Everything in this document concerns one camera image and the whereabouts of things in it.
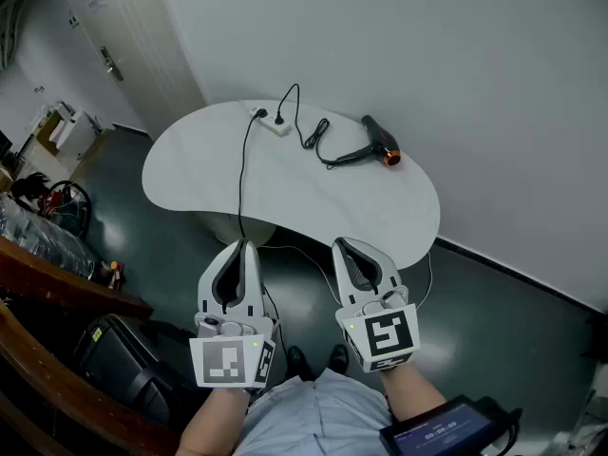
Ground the person's right forearm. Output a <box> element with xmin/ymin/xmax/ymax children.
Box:
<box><xmin>379</xmin><ymin>362</ymin><xmax>450</xmax><ymax>425</ymax></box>

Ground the black chair with cables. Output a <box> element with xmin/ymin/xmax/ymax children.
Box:
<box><xmin>10</xmin><ymin>171</ymin><xmax>94</xmax><ymax>242</ymax></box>

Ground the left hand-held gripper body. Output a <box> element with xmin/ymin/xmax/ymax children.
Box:
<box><xmin>188</xmin><ymin>311</ymin><xmax>277</xmax><ymax>390</ymax></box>

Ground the white door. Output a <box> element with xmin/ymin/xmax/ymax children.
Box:
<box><xmin>59</xmin><ymin>0</ymin><xmax>208</xmax><ymax>138</ymax></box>

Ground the white cabinet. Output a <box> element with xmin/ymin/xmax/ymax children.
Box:
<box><xmin>56</xmin><ymin>109</ymin><xmax>104</xmax><ymax>162</ymax></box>

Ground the brown wooden furniture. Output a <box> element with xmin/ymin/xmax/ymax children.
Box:
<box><xmin>0</xmin><ymin>235</ymin><xmax>182</xmax><ymax>456</ymax></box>

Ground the person's left forearm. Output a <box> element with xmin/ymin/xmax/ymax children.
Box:
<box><xmin>175</xmin><ymin>386</ymin><xmax>253</xmax><ymax>456</ymax></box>

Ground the person's black shoe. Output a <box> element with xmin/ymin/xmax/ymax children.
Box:
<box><xmin>286</xmin><ymin>345</ymin><xmax>311</xmax><ymax>382</ymax></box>
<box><xmin>328</xmin><ymin>343</ymin><xmax>351</xmax><ymax>372</ymax></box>

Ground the white power strip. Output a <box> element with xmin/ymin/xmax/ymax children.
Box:
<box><xmin>244</xmin><ymin>105</ymin><xmax>292</xmax><ymax>138</ymax></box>

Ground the person's black left shoe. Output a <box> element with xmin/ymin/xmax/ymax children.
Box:
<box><xmin>286</xmin><ymin>345</ymin><xmax>311</xmax><ymax>382</ymax></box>

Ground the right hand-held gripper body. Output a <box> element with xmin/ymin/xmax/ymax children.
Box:
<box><xmin>334</xmin><ymin>284</ymin><xmax>423</xmax><ymax>374</ymax></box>

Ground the person's black right shoe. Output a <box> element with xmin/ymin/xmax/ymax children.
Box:
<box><xmin>328</xmin><ymin>343</ymin><xmax>351</xmax><ymax>372</ymax></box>

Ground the black device strap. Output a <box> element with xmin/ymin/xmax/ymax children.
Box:
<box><xmin>474</xmin><ymin>395</ymin><xmax>524</xmax><ymax>451</ymax></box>

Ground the metal door handle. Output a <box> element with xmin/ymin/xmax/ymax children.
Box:
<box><xmin>99</xmin><ymin>45</ymin><xmax>125</xmax><ymax>83</ymax></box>

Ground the person's light blue shirt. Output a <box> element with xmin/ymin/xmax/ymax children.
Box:
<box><xmin>232</xmin><ymin>367</ymin><xmax>395</xmax><ymax>456</ymax></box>

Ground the cardboard box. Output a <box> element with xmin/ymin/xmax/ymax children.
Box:
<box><xmin>29</xmin><ymin>102</ymin><xmax>72</xmax><ymax>155</ymax></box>

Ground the black power cable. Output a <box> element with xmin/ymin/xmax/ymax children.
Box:
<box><xmin>276</xmin><ymin>83</ymin><xmax>341</xmax><ymax>170</ymax></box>

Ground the black wrist-worn screen device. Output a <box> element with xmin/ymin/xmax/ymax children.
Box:
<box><xmin>378</xmin><ymin>394</ymin><xmax>496</xmax><ymax>456</ymax></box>

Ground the black hair dryer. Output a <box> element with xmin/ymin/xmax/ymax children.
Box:
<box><xmin>334</xmin><ymin>114</ymin><xmax>403</xmax><ymax>168</ymax></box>

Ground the plastic-wrapped dark bundle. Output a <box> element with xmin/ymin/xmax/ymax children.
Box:
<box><xmin>0</xmin><ymin>191</ymin><xmax>97</xmax><ymax>280</ymax></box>

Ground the black hard case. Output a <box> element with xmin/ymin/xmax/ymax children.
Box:
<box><xmin>73</xmin><ymin>313</ymin><xmax>192</xmax><ymax>429</ymax></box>

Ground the black plug with cable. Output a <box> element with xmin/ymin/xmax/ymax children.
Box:
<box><xmin>236</xmin><ymin>106</ymin><xmax>268</xmax><ymax>245</ymax></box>

